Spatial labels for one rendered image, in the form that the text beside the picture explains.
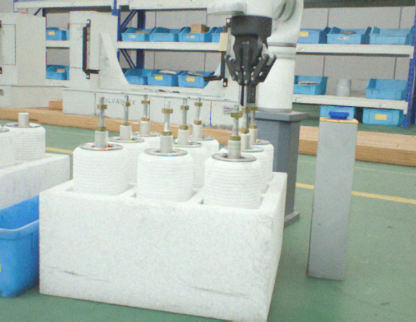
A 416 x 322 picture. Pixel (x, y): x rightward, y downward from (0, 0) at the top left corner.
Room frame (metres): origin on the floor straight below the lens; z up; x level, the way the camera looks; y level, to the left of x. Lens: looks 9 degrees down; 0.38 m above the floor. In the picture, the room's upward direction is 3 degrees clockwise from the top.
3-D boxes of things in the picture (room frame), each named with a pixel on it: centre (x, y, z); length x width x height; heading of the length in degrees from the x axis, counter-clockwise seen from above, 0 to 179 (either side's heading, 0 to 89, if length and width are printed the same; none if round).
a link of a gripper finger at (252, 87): (0.95, -0.08, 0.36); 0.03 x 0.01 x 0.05; 35
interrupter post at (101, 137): (0.90, 0.19, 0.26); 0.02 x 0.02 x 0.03
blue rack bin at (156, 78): (6.67, 0.54, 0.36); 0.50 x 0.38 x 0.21; 153
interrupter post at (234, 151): (0.85, -0.04, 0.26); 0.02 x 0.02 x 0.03
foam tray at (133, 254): (0.99, 0.05, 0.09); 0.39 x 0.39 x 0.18; 79
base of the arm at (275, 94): (1.41, -0.17, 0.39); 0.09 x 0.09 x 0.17; 62
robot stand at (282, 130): (1.41, -0.17, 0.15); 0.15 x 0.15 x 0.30; 62
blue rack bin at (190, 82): (6.48, 0.15, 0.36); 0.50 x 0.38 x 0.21; 153
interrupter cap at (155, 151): (0.87, 0.07, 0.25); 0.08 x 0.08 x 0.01
